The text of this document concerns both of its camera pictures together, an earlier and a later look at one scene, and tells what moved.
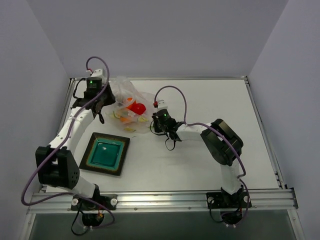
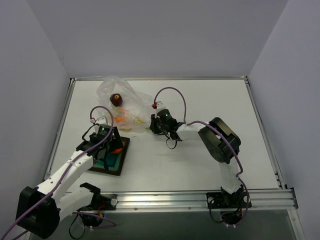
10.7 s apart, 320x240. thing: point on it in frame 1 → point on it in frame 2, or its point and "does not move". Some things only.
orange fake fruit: (127, 115) → (117, 151)
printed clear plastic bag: (134, 109) does not move
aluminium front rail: (261, 199) does not move
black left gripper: (107, 94) → (110, 145)
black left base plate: (109, 201) does not move
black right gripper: (155, 120) does not move
